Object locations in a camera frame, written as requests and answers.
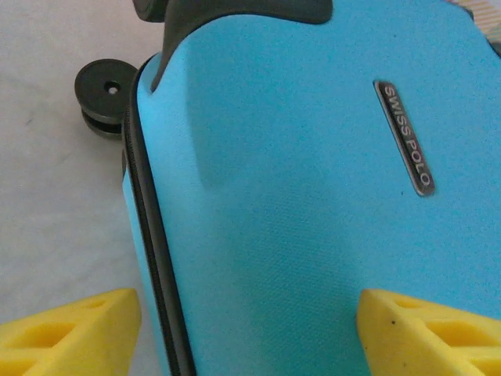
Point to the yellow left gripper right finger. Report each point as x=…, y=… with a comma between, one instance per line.
x=430, y=344

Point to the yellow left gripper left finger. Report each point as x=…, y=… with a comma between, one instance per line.
x=58, y=340

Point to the blue hard-shell suitcase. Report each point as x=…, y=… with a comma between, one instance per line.
x=293, y=196

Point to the checkered striped cloth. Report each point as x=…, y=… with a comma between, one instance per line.
x=489, y=19

